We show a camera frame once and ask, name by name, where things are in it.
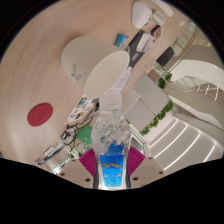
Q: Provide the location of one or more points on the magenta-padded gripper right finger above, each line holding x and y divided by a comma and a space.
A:
136, 160

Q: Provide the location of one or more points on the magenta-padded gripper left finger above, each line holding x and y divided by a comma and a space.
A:
87, 161

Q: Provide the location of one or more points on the clear blue-labelled water bottle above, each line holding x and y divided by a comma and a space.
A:
111, 143

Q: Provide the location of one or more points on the white plastic packet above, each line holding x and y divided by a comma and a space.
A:
52, 151

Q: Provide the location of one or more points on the ceiling light strips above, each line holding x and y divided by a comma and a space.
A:
180, 143

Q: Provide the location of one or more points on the green plants on cabinet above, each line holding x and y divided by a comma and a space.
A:
160, 115

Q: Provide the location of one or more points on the flat round red coaster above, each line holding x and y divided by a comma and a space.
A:
40, 114

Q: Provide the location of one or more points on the potted green plants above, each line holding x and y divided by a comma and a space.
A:
163, 80

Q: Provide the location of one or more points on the black notebook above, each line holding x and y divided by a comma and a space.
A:
135, 55

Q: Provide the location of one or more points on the black chair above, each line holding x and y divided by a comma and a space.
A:
165, 56

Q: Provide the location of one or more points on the white card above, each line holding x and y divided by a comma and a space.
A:
144, 41

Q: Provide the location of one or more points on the small blue-green packet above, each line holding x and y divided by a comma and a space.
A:
122, 40

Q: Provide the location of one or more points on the small red and black box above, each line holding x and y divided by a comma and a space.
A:
155, 31

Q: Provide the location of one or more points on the small white oval device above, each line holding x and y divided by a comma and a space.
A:
158, 17

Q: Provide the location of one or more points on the white computer mouse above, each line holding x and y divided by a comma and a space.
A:
141, 14

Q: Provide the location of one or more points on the white power strip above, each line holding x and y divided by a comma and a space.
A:
163, 6

